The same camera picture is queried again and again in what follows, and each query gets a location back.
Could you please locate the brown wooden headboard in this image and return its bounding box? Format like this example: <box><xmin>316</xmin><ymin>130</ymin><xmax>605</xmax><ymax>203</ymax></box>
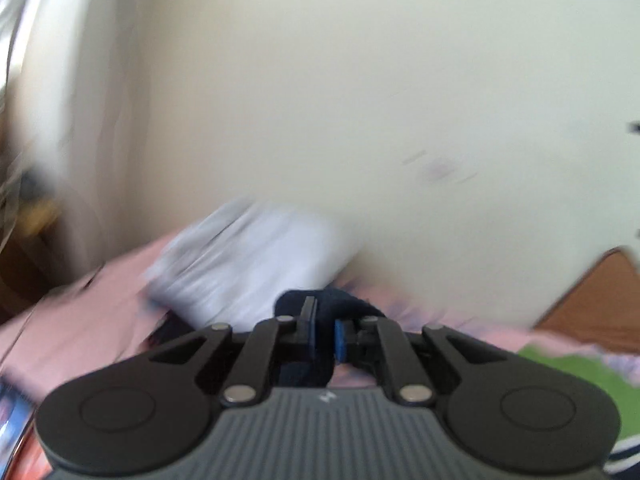
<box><xmin>532</xmin><ymin>246</ymin><xmax>640</xmax><ymax>356</ymax></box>

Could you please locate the brown wooden furniture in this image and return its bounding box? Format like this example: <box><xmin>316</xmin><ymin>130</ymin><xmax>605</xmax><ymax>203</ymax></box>
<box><xmin>0</xmin><ymin>195</ymin><xmax>63</xmax><ymax>323</ymax></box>

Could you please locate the blue glossy flat object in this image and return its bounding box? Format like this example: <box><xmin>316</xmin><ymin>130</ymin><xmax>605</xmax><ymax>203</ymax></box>
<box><xmin>0</xmin><ymin>380</ymin><xmax>36</xmax><ymax>466</ymax></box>

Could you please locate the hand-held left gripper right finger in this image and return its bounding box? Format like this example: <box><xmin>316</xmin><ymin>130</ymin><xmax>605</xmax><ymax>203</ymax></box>
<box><xmin>334</xmin><ymin>316</ymin><xmax>508</xmax><ymax>407</ymax></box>

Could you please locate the white folded cloth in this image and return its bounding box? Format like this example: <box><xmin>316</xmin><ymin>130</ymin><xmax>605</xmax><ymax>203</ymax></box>
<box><xmin>144</xmin><ymin>199</ymin><xmax>363</xmax><ymax>328</ymax></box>

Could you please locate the white curtain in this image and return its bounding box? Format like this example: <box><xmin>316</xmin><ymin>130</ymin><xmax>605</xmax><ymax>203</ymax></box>
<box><xmin>0</xmin><ymin>0</ymin><xmax>151</xmax><ymax>281</ymax></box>

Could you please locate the pink floral bedsheet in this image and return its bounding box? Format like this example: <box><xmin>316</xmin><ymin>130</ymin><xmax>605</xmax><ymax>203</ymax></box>
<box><xmin>0</xmin><ymin>232</ymin><xmax>640</xmax><ymax>480</ymax></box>

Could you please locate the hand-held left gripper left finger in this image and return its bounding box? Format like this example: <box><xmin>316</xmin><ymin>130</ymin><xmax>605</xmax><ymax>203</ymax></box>
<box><xmin>148</xmin><ymin>296</ymin><xmax>318</xmax><ymax>407</ymax></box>

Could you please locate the dark navy cloth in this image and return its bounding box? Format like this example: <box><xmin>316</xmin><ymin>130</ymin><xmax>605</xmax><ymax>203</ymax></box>
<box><xmin>274</xmin><ymin>287</ymin><xmax>392</xmax><ymax>388</ymax></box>

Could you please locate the green knitted cloth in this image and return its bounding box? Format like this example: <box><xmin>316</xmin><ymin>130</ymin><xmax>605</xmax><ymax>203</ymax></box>
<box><xmin>515</xmin><ymin>341</ymin><xmax>640</xmax><ymax>441</ymax></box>

